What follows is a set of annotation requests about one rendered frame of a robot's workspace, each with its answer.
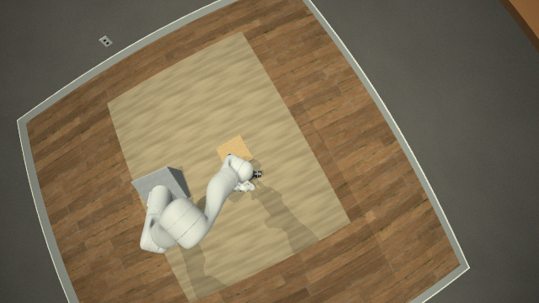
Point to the tan square mat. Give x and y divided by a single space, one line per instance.
235 146

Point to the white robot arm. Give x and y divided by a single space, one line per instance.
181 221

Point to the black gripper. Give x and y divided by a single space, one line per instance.
256 174

